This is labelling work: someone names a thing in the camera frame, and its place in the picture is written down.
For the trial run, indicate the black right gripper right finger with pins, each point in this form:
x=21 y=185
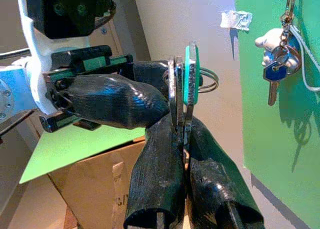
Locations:
x=212 y=189

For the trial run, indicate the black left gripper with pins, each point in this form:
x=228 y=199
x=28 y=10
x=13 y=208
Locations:
x=95 y=64

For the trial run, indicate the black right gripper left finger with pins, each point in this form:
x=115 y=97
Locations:
x=157 y=184

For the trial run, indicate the key bunch with green tag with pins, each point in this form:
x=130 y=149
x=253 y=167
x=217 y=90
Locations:
x=191 y=76

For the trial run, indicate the brown cardboard box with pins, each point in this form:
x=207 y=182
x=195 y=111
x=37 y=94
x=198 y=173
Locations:
x=87 y=194

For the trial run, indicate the green corrugated plastic board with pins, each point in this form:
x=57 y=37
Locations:
x=75 y=149

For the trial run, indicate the clear tape piece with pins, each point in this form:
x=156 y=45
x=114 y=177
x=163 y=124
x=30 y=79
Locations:
x=236 y=20

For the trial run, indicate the key bunch with white figurine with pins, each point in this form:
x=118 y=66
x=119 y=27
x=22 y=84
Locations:
x=273 y=72

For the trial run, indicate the green wall board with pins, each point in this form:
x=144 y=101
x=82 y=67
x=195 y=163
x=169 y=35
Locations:
x=270 y=151

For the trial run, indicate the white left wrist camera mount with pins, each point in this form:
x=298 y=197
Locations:
x=40 y=42

